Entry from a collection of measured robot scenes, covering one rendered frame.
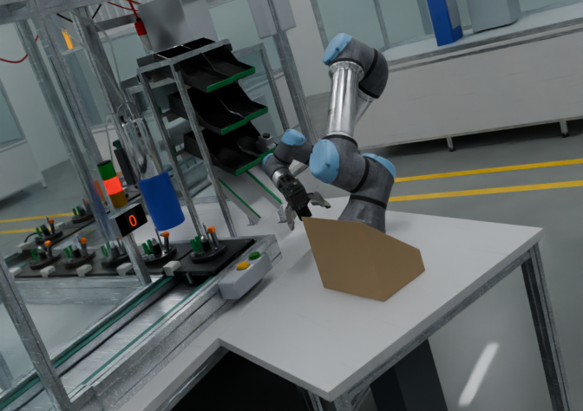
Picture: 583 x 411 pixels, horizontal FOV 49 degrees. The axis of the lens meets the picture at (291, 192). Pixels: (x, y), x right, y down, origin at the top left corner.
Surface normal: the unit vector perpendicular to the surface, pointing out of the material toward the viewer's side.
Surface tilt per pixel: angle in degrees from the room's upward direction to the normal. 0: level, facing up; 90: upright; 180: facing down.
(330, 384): 0
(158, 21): 90
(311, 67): 90
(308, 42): 90
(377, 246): 90
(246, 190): 45
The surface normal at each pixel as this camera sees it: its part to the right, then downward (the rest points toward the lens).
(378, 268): 0.62, 0.04
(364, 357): -0.29, -0.92
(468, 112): -0.52, 0.40
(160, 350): 0.81, -0.09
